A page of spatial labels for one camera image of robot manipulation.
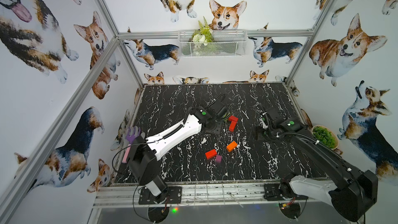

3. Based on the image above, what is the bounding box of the red block small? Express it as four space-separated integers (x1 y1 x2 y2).
228 116 238 122

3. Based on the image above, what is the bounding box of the aluminium cage frame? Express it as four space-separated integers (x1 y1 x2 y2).
0 0 398 224

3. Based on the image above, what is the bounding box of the orange block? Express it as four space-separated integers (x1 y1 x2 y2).
226 141 238 152

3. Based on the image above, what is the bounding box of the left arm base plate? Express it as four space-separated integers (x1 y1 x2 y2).
138 186 182 205

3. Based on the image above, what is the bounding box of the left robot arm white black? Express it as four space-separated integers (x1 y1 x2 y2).
126 94 228 203

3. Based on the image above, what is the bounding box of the white wire basket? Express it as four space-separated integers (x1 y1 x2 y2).
178 30 248 58

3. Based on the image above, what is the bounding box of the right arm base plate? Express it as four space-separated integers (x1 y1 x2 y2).
263 183 308 201

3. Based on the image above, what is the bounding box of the purple toy rake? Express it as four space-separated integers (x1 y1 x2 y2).
122 126 142 164

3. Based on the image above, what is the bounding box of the pink pot green plant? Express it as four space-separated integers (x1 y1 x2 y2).
312 125 339 149

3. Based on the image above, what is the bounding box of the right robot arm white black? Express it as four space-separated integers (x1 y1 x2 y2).
256 105 378 223

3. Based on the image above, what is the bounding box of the purple cube block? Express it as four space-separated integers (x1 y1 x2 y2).
216 155 222 163

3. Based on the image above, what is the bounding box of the artificial fern with flower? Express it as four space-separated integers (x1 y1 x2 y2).
190 17 214 56

